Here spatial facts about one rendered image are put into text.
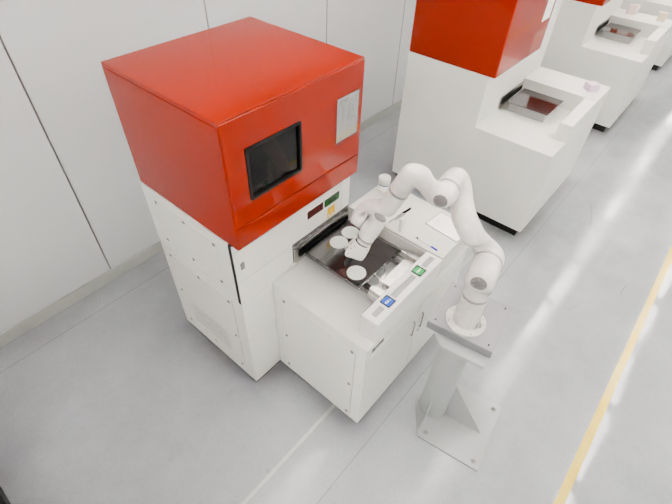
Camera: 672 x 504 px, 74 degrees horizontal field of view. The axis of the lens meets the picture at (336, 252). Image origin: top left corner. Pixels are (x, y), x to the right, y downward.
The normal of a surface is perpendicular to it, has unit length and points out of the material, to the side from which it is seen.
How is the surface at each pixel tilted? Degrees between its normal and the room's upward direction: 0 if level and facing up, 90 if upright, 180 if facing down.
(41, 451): 0
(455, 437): 0
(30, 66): 90
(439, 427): 0
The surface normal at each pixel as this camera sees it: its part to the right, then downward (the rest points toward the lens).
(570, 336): 0.03, -0.71
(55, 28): 0.76, 0.47
